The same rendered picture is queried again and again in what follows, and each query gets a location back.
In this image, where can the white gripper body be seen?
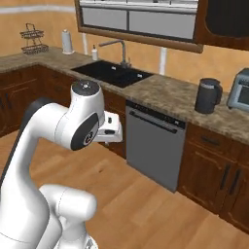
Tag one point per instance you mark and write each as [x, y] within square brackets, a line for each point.
[112, 137]

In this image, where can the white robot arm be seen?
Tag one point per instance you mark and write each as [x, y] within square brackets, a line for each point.
[26, 194]

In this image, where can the dark wood sink cupboard door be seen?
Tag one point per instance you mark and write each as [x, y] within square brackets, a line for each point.
[115, 107]

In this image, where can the grey dishwasher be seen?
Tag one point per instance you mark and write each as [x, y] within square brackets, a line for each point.
[154, 155]

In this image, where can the black sink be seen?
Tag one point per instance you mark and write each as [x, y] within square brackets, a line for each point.
[112, 73]

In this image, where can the dark wood drawer stack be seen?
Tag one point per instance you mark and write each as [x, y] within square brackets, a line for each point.
[55, 86]

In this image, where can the white soap dispenser bottle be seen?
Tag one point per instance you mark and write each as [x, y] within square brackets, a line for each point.
[94, 54]

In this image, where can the grey metal tap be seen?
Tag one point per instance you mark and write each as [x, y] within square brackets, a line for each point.
[123, 52]

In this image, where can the dark grey kettle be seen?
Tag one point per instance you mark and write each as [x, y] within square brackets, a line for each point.
[206, 96]

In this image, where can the dark wood cupboard run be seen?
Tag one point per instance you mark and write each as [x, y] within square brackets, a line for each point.
[16, 97]

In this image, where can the white paper towel roll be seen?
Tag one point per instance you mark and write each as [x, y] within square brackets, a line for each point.
[67, 42]

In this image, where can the dark wood drawer front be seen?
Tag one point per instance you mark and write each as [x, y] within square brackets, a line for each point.
[227, 144]

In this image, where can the wood-framed window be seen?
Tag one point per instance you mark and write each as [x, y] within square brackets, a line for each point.
[139, 22]

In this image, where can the silver toaster oven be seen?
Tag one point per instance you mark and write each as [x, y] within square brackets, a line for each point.
[240, 92]

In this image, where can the dark wood wall cupboard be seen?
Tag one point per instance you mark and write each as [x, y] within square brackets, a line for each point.
[227, 22]

